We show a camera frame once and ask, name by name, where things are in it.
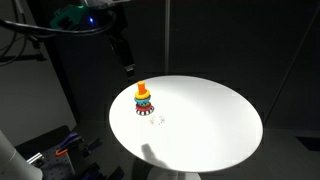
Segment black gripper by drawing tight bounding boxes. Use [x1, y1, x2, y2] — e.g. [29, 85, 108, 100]
[105, 7, 137, 81]

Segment orange bumpy ring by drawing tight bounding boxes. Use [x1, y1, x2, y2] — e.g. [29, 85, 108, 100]
[134, 89, 151, 100]

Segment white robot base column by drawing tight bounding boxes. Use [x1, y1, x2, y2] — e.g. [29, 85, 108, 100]
[0, 129, 44, 180]

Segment purple clamp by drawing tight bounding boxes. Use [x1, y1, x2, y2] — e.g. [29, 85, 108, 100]
[58, 132, 83, 150]

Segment perforated metal breadboard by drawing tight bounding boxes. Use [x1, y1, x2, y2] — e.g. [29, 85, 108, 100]
[39, 146, 78, 180]

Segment orange stacker post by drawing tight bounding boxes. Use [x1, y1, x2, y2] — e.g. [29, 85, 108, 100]
[137, 80, 148, 96]

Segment blue ring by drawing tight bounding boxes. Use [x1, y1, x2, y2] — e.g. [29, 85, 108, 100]
[133, 96, 152, 105]

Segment red ring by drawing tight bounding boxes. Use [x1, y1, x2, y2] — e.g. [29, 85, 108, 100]
[135, 103, 153, 112]

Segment black white striped ring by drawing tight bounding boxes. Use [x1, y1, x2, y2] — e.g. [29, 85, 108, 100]
[135, 105, 155, 117]

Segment clear ring with beads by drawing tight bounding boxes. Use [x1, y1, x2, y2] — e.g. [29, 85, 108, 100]
[149, 114, 167, 127]

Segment teal camera mount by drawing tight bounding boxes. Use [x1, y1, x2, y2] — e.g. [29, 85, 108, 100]
[49, 4, 86, 30]

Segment black cable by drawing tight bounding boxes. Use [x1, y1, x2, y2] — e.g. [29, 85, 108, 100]
[0, 12, 118, 37]

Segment orange handled tool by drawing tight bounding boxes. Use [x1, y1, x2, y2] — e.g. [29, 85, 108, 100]
[54, 148, 70, 157]

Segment white table pedestal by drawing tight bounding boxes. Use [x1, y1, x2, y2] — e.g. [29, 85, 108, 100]
[146, 164, 203, 180]

